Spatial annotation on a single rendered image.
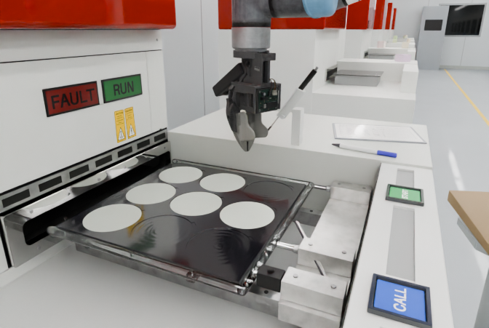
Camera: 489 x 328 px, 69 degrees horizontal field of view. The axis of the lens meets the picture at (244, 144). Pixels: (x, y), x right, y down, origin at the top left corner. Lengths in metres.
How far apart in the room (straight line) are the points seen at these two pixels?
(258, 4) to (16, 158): 0.48
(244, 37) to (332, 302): 0.46
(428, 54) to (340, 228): 12.32
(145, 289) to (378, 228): 0.37
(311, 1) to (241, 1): 0.13
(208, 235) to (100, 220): 0.20
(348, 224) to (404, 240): 0.19
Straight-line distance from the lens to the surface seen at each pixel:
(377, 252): 0.48
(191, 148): 0.93
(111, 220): 0.68
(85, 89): 0.75
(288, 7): 0.67
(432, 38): 12.89
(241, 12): 0.69
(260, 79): 0.68
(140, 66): 0.86
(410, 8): 13.64
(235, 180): 0.80
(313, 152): 0.80
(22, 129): 0.68
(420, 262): 0.48
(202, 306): 0.59
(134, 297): 0.63
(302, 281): 0.50
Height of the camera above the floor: 1.22
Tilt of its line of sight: 18 degrees down
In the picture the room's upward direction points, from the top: straight up
